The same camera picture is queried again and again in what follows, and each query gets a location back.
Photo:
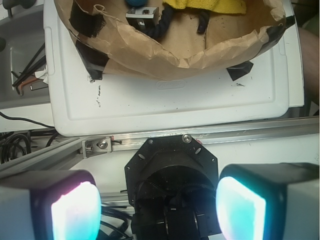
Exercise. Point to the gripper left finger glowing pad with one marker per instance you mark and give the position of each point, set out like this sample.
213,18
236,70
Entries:
49,205

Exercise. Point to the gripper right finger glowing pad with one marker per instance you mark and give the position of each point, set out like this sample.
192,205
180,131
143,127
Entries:
273,201

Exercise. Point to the blue ball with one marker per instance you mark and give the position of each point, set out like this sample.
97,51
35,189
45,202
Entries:
136,3

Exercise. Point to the brown paper bag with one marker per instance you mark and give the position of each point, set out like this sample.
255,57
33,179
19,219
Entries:
184,43

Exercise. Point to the grey plastic bin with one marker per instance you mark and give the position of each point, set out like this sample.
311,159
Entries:
21,36

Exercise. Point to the yellow cloth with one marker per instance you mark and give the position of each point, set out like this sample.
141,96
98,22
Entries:
216,6

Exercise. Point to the aluminium extrusion rail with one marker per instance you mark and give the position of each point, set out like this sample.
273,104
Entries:
291,140

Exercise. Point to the silver corner bracket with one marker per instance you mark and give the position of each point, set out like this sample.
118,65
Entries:
94,146

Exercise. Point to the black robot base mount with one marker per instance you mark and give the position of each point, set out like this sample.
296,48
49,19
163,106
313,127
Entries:
171,183

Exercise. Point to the silver metal bracket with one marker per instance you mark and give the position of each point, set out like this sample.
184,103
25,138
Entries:
143,18

